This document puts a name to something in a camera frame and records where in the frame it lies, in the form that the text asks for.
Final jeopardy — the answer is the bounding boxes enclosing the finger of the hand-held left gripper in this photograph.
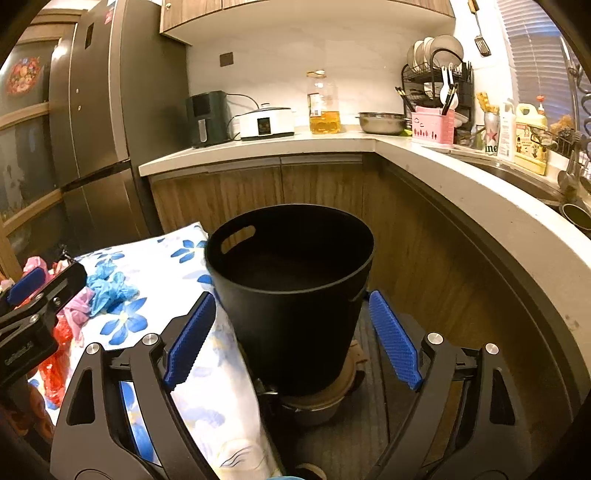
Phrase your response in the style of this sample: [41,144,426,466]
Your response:
[0,267,49,311]
[0,262,88,343]

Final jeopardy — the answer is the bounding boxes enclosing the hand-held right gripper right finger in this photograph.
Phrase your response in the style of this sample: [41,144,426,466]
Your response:
[368,290,539,480]

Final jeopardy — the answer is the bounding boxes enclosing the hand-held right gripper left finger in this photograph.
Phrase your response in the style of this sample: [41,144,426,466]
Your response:
[50,292,218,480]

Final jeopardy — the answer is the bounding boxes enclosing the pink plastic bag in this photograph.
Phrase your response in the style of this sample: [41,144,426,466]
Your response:
[23,256,93,328]

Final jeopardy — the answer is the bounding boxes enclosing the red plastic bag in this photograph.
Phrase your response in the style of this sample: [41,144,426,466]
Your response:
[28,318,75,409]

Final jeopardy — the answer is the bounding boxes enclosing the black plastic bin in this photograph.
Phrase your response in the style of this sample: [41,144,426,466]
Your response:
[204,203,376,398]

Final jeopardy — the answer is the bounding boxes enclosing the person's left hand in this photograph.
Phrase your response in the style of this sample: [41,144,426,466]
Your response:
[14,383,54,444]

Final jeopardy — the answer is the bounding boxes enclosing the blue floral tablecloth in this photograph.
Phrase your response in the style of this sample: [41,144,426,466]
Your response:
[28,222,282,480]

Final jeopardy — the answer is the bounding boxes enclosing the metal pot under bin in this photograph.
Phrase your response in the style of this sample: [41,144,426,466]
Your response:
[256,339,368,428]

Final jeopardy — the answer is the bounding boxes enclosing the wooden framed glass door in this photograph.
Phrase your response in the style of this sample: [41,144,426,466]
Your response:
[0,9,79,278]

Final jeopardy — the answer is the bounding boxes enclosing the wooden lower cabinets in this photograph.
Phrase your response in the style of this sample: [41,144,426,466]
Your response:
[150,154,578,416]

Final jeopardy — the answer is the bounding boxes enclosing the dark steel refrigerator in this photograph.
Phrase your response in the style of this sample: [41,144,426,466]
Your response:
[48,0,190,259]

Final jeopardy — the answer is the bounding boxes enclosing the steel sink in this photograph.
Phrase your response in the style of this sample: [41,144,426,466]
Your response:
[471,157,561,204]

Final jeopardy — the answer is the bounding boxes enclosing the red floral door decoration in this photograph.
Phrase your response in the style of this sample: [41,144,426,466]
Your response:
[6,56,44,95]

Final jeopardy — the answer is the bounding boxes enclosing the pink utensil holder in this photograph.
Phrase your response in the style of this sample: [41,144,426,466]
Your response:
[411,106,455,145]

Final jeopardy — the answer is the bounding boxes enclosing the stainless steel bowl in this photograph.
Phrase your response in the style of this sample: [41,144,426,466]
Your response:
[356,112,409,136]

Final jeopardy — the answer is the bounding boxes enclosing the metal cup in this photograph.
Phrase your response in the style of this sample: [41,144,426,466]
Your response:
[560,203,591,237]

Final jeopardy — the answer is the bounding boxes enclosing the black air fryer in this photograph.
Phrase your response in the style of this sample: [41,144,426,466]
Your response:
[185,90,230,148]

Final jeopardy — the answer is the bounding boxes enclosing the silver beer can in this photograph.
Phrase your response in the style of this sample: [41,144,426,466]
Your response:
[483,112,501,155]

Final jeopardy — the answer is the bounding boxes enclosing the white electric cooker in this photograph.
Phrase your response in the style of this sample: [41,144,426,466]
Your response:
[232,104,296,141]

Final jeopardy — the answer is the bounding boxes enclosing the clear cooking oil bottle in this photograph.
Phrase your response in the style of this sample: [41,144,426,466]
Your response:
[306,70,341,135]

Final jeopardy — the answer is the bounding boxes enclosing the white plastic bottle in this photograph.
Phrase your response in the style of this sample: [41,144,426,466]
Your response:
[498,99,517,162]

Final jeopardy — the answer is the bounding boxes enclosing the metal ladle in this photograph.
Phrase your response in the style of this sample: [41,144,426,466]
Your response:
[556,148,591,204]

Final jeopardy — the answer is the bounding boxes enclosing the yellow detergent bottle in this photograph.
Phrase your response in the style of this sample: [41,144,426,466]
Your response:
[514,96,549,176]

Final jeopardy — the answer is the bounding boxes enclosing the black chopsticks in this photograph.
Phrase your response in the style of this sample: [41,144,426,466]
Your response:
[394,86,416,114]

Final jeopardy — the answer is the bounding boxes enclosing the white rice spoon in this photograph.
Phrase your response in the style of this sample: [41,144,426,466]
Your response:
[440,67,459,110]

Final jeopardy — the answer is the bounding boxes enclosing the wooden upper cabinet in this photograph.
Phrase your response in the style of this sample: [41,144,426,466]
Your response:
[159,0,455,47]

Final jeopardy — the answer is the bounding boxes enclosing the hanging black spatula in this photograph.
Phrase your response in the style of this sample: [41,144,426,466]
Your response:
[468,0,491,57]

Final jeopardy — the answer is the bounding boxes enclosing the metal faucet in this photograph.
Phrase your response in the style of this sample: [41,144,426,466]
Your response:
[558,37,591,139]

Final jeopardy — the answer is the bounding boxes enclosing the window blinds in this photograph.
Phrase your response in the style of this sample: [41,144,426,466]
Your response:
[496,0,578,134]

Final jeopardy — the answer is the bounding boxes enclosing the black power cable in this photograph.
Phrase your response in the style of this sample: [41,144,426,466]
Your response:
[226,93,265,112]

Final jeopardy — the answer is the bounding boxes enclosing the black wire dish rack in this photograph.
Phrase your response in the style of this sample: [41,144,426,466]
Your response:
[401,60,475,139]

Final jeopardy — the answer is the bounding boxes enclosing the wire sponge basket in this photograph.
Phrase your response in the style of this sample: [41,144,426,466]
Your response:
[531,122,588,158]

